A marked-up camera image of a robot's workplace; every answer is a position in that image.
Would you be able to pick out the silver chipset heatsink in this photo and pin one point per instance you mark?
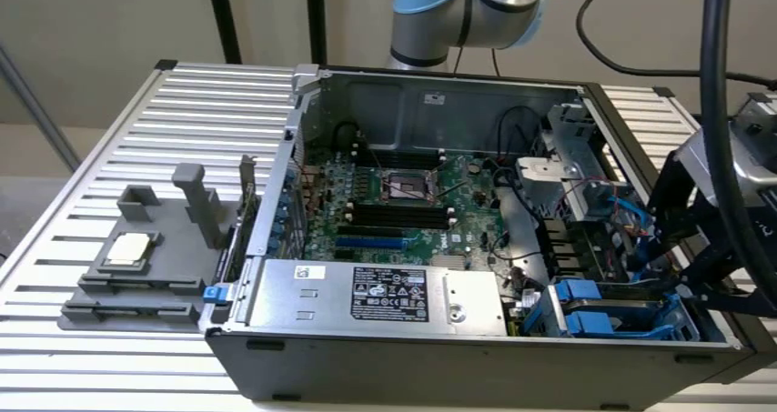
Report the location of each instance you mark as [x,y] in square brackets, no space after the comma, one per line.
[452,262]

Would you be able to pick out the black RAM slot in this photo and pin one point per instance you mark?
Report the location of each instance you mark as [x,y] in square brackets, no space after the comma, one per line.
[398,160]
[401,207]
[398,156]
[401,224]
[401,213]
[398,151]
[401,218]

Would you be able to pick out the silver CPU chip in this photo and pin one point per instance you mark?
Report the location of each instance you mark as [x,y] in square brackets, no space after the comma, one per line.
[129,248]

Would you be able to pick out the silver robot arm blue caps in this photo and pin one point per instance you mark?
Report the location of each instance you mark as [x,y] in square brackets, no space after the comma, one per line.
[425,21]

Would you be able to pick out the metal drive cage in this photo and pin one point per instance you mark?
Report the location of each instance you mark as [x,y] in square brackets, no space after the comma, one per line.
[568,157]

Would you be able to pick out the CPU socket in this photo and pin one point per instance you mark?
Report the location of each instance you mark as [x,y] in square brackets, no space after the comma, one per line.
[408,185]

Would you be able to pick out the short black expansion slot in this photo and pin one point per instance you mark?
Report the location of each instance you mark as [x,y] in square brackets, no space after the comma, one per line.
[361,254]

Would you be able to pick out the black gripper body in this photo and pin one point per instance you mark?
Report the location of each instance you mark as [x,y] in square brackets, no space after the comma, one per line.
[744,230]

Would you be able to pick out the open black PC case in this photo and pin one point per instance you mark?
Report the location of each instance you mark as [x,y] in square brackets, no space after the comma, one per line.
[461,371]

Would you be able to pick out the disk in blue carrier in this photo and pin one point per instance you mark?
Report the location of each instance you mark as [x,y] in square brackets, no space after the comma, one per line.
[632,292]

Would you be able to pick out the blue case latch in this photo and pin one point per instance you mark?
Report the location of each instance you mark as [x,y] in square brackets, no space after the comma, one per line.
[215,293]

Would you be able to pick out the black stand pole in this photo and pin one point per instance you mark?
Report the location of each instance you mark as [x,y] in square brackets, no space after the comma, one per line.
[226,21]
[317,21]

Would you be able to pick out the black table corner cap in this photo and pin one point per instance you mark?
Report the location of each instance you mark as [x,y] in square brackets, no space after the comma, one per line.
[167,64]
[665,91]

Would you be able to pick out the grey parts rack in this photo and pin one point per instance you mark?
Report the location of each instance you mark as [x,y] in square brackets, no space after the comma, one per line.
[170,266]

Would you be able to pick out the white case sticker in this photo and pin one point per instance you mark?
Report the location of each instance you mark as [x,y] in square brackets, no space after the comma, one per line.
[433,98]

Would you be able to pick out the grey aluminium bar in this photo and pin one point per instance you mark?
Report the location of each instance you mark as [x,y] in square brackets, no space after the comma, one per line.
[37,107]

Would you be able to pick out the silver power supply unit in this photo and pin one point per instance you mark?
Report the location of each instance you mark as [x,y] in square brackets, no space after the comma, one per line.
[340,303]

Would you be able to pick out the green motherboard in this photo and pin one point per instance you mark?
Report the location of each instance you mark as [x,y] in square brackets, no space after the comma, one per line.
[420,244]

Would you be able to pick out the green graphics card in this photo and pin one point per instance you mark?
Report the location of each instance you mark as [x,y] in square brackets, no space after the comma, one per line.
[249,193]

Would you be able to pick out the coin cell battery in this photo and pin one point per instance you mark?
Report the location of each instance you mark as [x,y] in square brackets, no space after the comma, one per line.
[474,166]

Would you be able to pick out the blue expansion slot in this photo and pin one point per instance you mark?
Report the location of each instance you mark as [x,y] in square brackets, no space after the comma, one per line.
[370,243]

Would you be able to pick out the blue disk carrier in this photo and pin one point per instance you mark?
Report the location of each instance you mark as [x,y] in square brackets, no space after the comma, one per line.
[592,324]

